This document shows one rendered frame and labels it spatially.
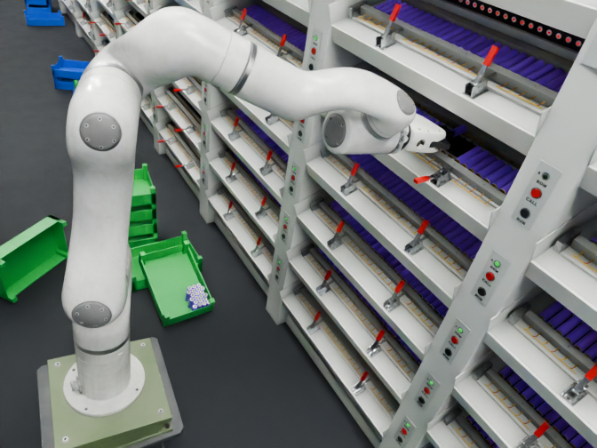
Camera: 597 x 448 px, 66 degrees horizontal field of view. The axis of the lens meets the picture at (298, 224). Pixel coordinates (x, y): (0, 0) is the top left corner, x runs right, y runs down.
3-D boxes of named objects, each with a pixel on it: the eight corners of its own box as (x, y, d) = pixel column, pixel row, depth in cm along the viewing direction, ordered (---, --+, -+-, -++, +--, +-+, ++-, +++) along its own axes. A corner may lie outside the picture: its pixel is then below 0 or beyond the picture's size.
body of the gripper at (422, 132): (417, 126, 88) (452, 128, 95) (382, 104, 94) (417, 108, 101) (401, 162, 92) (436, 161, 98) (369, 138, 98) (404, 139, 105)
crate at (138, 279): (132, 292, 187) (131, 278, 183) (118, 260, 200) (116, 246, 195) (202, 271, 202) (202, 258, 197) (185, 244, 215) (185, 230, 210)
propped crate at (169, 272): (212, 310, 186) (215, 301, 180) (163, 327, 176) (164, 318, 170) (186, 250, 199) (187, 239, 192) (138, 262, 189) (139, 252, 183)
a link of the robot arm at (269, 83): (277, 0, 69) (422, 90, 83) (231, 61, 81) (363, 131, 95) (269, 44, 65) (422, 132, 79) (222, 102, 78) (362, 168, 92)
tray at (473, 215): (485, 244, 93) (492, 212, 86) (319, 114, 131) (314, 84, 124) (555, 197, 98) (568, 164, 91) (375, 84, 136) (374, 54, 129)
